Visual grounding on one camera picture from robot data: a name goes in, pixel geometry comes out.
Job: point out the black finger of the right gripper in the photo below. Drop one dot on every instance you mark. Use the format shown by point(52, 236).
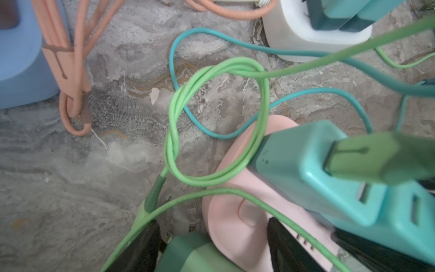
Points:
point(372, 254)

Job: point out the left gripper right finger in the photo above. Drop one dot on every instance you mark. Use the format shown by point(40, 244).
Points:
point(287, 255)

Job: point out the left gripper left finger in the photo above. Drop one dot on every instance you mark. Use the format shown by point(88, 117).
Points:
point(141, 255)

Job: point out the teal charger plug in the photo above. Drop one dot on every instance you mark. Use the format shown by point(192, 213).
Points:
point(406, 222)
point(291, 160)

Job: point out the light green charger plug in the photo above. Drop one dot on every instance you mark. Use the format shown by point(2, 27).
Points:
point(194, 252)

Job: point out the pink power strip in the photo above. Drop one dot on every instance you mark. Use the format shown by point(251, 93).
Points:
point(238, 228)

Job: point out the blue power strip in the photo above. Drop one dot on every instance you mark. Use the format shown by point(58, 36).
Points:
point(25, 74)

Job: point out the white power strip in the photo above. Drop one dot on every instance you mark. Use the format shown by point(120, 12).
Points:
point(287, 27)

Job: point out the teal chargers on white strip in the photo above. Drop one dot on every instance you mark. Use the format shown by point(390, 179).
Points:
point(348, 15)

